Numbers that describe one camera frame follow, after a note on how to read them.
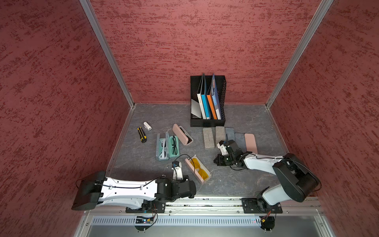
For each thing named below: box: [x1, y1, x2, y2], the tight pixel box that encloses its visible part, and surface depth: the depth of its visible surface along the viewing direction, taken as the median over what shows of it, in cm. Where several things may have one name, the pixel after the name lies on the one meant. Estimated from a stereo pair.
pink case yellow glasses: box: [184, 155, 212, 185], surface depth 87 cm
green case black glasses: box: [168, 135, 180, 158], surface depth 97 cm
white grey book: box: [190, 73, 207, 120], surface depth 94 cm
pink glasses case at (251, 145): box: [244, 133, 259, 154], surface depth 99 cm
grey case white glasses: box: [155, 131, 170, 161], surface depth 93 cm
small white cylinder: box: [143, 121, 152, 131], surface depth 105 cm
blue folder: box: [210, 73, 222, 120], surface depth 94 cm
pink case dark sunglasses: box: [172, 123, 194, 146], surface depth 97 cm
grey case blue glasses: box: [234, 132, 247, 153], surface depth 99 cm
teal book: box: [200, 74, 212, 120], surface depth 92 cm
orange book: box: [206, 85, 218, 120], surface depth 89 cm
